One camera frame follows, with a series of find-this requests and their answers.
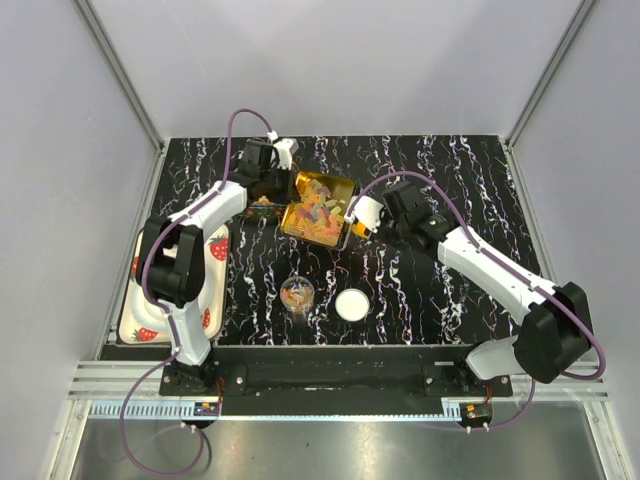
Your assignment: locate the gold tin with lollipops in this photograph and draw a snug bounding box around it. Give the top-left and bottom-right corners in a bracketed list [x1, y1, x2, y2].
[240, 197, 287, 220]

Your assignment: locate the gold tin with gummies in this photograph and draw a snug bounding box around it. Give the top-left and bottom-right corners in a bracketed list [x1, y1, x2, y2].
[280, 171, 356, 250]

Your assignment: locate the yellow plastic scoop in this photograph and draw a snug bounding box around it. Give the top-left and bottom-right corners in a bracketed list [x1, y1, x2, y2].
[351, 221, 371, 239]

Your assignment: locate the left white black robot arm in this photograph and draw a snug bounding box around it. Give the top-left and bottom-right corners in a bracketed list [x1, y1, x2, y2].
[136, 132, 298, 396]

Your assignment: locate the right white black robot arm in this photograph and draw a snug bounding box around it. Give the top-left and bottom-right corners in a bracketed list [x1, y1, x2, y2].
[377, 182, 594, 397]

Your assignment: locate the white jar lid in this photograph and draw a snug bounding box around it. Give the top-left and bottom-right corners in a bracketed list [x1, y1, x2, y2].
[335, 288, 370, 322]

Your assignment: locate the black marble pattern mat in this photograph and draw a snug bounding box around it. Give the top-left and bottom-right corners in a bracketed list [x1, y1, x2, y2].
[149, 134, 564, 347]

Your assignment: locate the clear plastic jar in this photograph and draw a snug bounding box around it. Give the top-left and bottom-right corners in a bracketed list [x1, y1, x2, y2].
[280, 276, 315, 325]

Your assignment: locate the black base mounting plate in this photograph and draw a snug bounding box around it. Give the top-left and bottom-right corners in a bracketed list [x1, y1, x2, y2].
[155, 345, 518, 419]

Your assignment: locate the strawberry pattern tray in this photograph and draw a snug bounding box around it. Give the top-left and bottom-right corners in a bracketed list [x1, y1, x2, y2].
[117, 225, 230, 346]

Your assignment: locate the white paper plate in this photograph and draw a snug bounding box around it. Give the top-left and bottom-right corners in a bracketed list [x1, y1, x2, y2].
[126, 273, 215, 335]

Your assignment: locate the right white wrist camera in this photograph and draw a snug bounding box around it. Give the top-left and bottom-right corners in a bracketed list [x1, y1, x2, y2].
[345, 196, 384, 234]

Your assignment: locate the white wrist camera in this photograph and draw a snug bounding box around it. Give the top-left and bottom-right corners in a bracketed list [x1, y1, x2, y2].
[345, 196, 384, 234]
[267, 130, 299, 170]

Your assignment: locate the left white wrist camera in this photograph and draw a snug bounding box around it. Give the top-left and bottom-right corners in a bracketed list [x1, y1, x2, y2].
[267, 130, 299, 170]

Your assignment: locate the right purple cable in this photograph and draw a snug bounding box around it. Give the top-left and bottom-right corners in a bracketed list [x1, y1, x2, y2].
[347, 170, 609, 432]

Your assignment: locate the purple cable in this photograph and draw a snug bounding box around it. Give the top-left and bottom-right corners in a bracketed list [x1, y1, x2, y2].
[347, 170, 609, 432]
[117, 108, 279, 474]

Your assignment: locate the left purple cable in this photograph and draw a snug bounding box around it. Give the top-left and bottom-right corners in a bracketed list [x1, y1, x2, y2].
[117, 108, 279, 474]

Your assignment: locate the left aluminium frame post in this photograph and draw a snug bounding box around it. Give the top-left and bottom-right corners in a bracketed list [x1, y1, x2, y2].
[74, 0, 167, 154]

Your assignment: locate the aluminium frame post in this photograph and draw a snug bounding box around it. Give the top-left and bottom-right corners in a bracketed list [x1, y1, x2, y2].
[74, 0, 167, 154]
[504, 0, 599, 149]

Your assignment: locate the aluminium rail base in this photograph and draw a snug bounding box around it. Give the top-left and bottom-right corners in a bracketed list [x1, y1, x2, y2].
[68, 360, 608, 422]

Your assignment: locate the right aluminium frame post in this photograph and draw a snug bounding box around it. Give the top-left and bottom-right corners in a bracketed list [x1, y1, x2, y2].
[504, 0, 599, 149]

